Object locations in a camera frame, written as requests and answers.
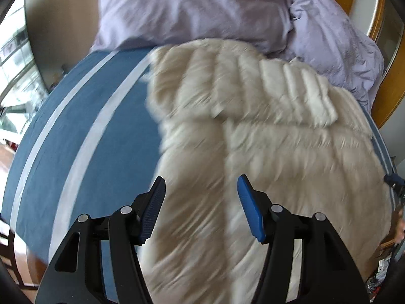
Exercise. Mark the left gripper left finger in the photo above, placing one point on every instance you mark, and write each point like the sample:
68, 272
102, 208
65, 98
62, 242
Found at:
100, 251

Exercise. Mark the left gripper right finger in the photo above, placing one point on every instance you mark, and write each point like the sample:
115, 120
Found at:
306, 260

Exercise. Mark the beige quilted down jacket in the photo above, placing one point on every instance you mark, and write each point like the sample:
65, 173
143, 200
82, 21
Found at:
224, 110

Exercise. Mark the blue striped bed sheet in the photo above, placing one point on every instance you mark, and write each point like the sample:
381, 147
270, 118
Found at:
91, 149

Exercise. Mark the right purple pillow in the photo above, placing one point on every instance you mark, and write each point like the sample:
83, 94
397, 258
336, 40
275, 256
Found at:
324, 37

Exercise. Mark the purple pillow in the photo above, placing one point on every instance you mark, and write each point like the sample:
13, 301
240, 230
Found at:
324, 37
132, 24

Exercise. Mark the wooden framed glass door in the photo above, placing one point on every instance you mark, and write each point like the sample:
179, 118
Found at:
383, 22

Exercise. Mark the left purple pillow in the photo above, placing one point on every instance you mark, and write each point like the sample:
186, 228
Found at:
132, 24

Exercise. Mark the window with frame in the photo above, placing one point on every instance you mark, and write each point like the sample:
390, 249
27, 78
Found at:
22, 89

